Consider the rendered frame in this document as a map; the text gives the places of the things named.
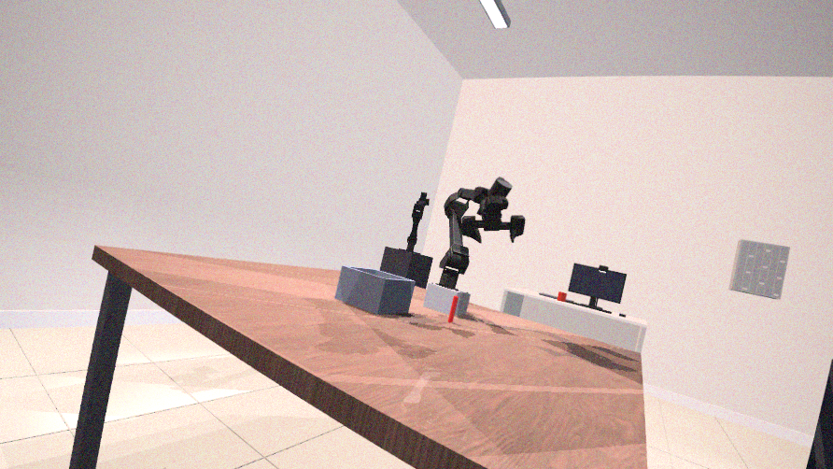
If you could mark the red peg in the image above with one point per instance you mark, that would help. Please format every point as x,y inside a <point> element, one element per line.
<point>453,309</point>

